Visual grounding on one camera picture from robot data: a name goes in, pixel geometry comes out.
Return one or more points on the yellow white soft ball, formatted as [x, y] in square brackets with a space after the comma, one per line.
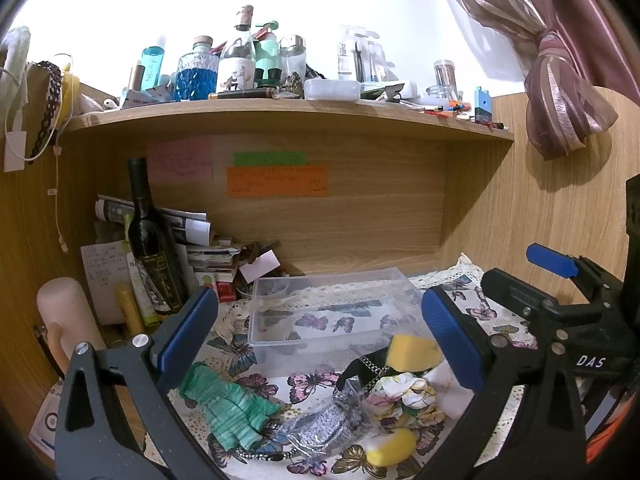
[386, 450]

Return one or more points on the clear plastic storage box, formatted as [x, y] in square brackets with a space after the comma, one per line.
[300, 323]

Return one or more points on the beige cylindrical candle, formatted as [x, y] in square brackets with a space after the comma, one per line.
[65, 312]

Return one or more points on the blue glass bottle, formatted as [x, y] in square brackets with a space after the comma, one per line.
[196, 75]

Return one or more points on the pink tied curtain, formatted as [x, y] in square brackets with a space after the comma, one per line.
[568, 49]

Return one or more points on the stack of papers and books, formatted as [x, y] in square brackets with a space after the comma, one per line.
[208, 260]

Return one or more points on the black chain strap bag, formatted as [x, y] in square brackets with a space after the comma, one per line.
[369, 369]

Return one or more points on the yellow sponge block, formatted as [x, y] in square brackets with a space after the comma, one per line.
[408, 353]

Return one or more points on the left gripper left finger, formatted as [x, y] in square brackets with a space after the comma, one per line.
[180, 337]

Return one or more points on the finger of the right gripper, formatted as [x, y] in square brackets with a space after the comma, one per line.
[548, 259]

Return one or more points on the turquoise tall tube bottle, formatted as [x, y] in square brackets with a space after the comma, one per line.
[151, 59]

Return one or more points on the butterfly print lace cloth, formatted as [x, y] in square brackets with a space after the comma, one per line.
[231, 357]

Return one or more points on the silver glitter pouch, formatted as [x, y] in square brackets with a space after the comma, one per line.
[334, 424]

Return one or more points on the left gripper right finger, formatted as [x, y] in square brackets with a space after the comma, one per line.
[462, 341]

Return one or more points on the orange sticky note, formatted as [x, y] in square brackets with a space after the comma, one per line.
[278, 181]

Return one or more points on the wooden shelf board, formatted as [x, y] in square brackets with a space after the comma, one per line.
[285, 116]

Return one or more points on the green knitted cloth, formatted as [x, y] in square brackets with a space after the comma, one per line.
[235, 415]

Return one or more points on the corked decorated glass bottle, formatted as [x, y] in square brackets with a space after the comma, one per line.
[236, 68]

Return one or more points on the small blue box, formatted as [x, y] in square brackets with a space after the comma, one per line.
[482, 106]

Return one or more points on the white rectangular plastic case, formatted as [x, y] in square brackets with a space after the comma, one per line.
[331, 90]

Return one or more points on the pink sticky note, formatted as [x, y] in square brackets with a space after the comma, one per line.
[180, 161]

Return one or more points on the dark wine bottle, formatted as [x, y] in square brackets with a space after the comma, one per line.
[151, 240]

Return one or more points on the floral fabric scrunchie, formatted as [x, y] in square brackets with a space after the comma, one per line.
[404, 401]

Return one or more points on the white paper card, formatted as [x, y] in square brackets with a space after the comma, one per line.
[261, 266]

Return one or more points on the teal spray bottle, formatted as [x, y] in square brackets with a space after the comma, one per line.
[268, 65]

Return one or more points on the green sticky note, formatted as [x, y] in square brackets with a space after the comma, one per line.
[269, 158]

